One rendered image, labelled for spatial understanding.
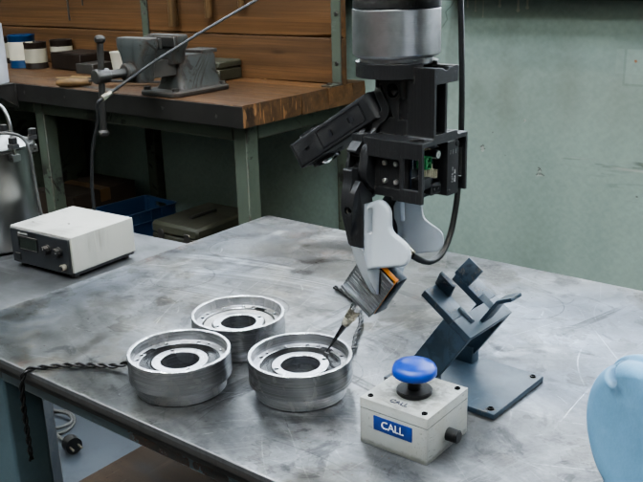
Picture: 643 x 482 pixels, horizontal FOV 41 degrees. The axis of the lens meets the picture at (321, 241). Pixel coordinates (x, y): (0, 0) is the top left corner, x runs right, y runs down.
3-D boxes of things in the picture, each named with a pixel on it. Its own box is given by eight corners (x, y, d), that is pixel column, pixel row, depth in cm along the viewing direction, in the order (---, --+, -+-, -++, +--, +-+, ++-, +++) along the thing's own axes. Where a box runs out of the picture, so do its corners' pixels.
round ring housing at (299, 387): (308, 427, 80) (307, 387, 79) (228, 396, 86) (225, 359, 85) (373, 383, 88) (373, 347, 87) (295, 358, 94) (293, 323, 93)
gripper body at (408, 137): (419, 214, 71) (420, 67, 68) (340, 199, 77) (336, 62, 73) (468, 195, 77) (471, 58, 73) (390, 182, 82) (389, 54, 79)
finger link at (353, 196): (351, 251, 75) (357, 151, 73) (338, 248, 76) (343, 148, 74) (384, 243, 79) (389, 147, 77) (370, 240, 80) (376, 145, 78)
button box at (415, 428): (359, 441, 78) (359, 392, 76) (402, 409, 83) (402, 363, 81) (437, 471, 73) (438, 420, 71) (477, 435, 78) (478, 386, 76)
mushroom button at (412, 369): (383, 414, 77) (383, 363, 76) (407, 397, 80) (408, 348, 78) (421, 427, 75) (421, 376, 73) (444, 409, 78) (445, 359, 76)
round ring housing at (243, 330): (232, 320, 105) (229, 289, 104) (303, 338, 99) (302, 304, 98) (174, 353, 96) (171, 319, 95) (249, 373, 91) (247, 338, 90)
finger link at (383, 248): (398, 311, 75) (405, 208, 73) (345, 296, 79) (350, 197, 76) (418, 304, 77) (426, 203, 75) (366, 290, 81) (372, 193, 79)
